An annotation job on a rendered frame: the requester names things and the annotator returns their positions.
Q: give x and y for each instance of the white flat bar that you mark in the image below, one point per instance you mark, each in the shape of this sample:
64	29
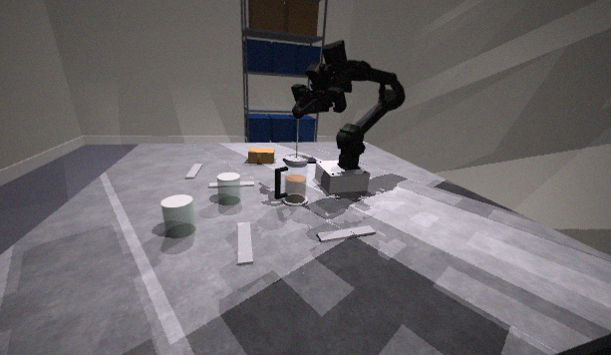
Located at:
242	183
345	233
194	171
244	244

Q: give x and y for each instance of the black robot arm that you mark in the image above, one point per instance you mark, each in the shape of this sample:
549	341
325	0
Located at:
350	138

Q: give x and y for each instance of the tan rectangular block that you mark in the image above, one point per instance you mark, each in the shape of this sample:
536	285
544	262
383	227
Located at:
261	156

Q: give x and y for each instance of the glass french press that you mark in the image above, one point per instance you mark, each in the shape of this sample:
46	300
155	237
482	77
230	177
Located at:
295	175

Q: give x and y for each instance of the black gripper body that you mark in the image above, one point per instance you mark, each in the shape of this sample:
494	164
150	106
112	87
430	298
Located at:
333	94

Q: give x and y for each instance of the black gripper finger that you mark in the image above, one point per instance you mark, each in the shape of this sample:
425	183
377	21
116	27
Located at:
317	105
302	101

